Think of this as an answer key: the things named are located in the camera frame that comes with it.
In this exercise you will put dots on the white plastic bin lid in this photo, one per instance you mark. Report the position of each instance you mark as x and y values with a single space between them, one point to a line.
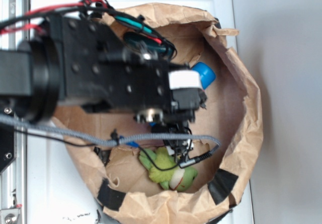
55 190

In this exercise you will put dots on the green plush frog toy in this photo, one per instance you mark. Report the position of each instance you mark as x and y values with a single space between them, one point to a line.
163 170

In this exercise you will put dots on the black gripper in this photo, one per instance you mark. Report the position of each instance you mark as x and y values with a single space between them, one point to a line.
102 73

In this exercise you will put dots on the brown paper bag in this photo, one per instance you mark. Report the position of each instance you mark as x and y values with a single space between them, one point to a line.
233 115

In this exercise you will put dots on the blue plastic bottle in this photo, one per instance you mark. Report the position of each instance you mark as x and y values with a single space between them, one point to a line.
207 75

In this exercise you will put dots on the aluminium rail frame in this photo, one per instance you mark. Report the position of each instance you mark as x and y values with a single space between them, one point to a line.
14 161

